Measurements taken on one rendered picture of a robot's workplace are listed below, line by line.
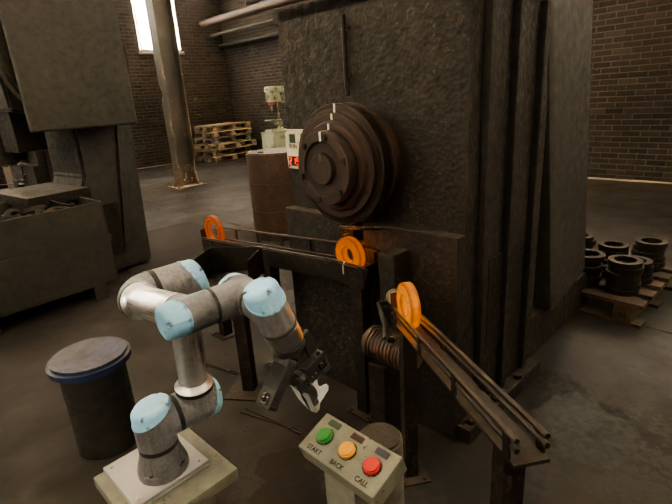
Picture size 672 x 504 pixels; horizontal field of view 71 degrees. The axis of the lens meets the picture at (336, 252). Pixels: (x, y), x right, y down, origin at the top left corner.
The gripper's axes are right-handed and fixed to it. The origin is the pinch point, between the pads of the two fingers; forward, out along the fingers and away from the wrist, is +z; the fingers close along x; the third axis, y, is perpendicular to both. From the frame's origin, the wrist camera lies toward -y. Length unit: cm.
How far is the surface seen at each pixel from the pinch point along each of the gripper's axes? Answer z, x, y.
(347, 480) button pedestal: 10.6, -11.6, -5.7
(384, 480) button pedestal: 10.6, -18.8, -1.5
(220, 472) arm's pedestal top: 35, 42, -17
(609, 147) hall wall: 255, 124, 637
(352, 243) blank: 16, 56, 76
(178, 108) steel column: 54, 703, 364
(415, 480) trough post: 84, 12, 29
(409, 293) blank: 12, 11, 53
